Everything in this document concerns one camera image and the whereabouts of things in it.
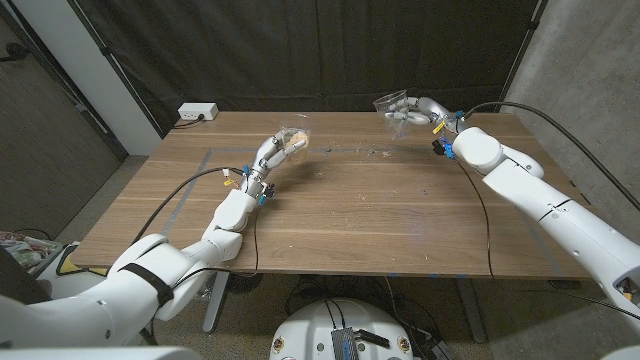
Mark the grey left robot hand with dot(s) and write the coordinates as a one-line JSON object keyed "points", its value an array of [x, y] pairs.
{"points": [[265, 160]]}

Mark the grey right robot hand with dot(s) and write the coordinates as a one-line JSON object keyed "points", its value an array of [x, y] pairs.
{"points": [[425, 112]]}

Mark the larger clear plastic cup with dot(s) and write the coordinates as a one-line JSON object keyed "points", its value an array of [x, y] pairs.
{"points": [[395, 112]]}

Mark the smaller clear plastic cup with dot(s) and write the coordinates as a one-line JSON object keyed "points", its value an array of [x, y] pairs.
{"points": [[296, 142]]}

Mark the brown sugar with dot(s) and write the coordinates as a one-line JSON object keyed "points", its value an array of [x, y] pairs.
{"points": [[299, 136]]}

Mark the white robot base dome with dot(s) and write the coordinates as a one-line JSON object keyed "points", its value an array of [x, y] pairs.
{"points": [[300, 330]]}

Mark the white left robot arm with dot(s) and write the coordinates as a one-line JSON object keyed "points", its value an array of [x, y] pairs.
{"points": [[220, 235]]}

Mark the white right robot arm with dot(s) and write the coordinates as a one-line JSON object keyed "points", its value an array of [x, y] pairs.
{"points": [[550, 205]]}

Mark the white power strip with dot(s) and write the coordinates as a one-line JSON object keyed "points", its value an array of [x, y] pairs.
{"points": [[197, 111]]}

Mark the grey tape outline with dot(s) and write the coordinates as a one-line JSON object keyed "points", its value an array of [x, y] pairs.
{"points": [[350, 149]]}

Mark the black backdrop curtain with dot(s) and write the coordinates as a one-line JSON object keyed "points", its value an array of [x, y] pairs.
{"points": [[250, 50]]}

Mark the black backdrop stand pole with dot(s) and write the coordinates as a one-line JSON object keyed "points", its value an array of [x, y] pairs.
{"points": [[523, 50], [107, 51]]}

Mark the black round floor object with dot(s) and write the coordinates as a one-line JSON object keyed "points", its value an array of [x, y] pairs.
{"points": [[245, 282]]}

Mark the grey table leg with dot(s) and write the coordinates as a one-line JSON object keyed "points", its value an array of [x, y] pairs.
{"points": [[469, 310], [215, 310]]}

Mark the grey finned electronics box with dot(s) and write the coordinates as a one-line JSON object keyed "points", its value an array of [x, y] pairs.
{"points": [[344, 345]]}

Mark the black flat plate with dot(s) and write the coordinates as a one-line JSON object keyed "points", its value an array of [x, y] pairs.
{"points": [[372, 339]]}

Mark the yellow and black object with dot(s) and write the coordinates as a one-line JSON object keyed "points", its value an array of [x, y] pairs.
{"points": [[70, 267]]}

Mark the dark brown door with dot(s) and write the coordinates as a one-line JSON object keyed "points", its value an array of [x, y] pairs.
{"points": [[40, 150]]}

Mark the colourful patterned cloth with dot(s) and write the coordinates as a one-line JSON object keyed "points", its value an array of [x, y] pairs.
{"points": [[22, 250]]}

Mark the person in dark clothes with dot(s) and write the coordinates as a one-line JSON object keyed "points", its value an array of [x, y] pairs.
{"points": [[15, 280]]}

